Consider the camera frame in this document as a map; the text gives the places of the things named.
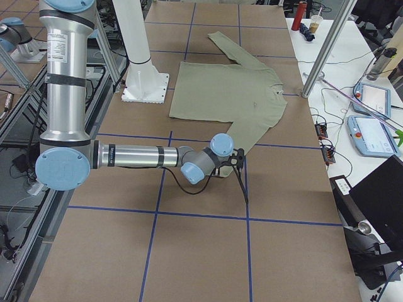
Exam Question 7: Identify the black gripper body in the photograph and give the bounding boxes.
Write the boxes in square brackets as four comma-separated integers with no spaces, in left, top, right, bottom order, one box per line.
[215,148,245,176]

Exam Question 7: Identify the olive green long-sleeve shirt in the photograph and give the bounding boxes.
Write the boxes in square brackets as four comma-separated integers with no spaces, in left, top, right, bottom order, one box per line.
[169,31,288,155]

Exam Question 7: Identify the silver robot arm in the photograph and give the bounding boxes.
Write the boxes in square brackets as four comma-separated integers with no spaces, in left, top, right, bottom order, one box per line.
[35,1,246,191]

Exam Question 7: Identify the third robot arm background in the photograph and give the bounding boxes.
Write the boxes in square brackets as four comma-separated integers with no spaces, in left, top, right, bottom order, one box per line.
[1,17,47,64]

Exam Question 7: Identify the small electronics board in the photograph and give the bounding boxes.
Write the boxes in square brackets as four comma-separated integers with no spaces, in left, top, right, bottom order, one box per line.
[315,123,328,140]

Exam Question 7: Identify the lower teach pendant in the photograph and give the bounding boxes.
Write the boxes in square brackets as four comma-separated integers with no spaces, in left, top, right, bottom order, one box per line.
[347,116,401,158]

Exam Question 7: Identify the teach pendant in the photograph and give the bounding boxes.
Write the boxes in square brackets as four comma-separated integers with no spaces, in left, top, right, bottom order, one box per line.
[353,83,391,118]
[347,116,401,158]

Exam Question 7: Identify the folded navy umbrella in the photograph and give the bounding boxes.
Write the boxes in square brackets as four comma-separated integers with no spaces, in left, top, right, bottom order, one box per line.
[299,23,315,42]

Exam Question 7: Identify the black laptop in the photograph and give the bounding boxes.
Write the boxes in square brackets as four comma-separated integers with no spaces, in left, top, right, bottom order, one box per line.
[349,155,402,250]

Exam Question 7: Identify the upper teach pendant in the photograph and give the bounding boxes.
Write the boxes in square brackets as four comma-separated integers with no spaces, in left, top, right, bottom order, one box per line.
[353,83,391,118]

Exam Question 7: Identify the iced coffee cup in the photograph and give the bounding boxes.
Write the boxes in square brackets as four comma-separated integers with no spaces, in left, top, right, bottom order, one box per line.
[309,8,323,34]

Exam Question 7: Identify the reacher grabber stick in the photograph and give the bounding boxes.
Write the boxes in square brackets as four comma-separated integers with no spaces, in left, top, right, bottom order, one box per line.
[315,72,402,147]

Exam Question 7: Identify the red water bottle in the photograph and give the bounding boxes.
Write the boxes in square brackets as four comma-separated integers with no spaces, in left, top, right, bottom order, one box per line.
[291,1,307,31]

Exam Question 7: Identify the black monitor stand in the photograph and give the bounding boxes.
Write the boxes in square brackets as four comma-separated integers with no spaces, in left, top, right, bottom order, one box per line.
[329,176,402,289]

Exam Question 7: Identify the grey water bottle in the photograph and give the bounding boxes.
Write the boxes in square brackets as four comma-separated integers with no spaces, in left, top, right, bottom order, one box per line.
[366,47,397,81]

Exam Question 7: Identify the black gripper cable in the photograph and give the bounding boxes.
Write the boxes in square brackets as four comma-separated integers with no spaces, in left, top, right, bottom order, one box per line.
[163,157,240,195]

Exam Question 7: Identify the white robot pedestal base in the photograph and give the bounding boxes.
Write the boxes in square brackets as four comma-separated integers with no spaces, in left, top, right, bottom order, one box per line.
[113,0,169,104]

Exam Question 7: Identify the aluminium frame post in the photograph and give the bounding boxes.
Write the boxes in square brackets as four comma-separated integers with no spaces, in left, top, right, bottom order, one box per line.
[302,0,357,98]

